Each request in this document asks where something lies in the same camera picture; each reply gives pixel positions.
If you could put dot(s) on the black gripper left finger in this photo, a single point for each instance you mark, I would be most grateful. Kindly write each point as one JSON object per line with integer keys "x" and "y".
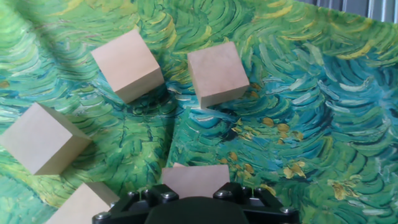
{"x": 158, "y": 193}

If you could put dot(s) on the green blue painted cloth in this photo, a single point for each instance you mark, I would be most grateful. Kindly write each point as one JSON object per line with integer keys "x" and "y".
{"x": 311, "y": 93}

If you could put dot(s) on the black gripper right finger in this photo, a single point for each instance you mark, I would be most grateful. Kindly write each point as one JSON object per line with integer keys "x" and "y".
{"x": 231, "y": 191}

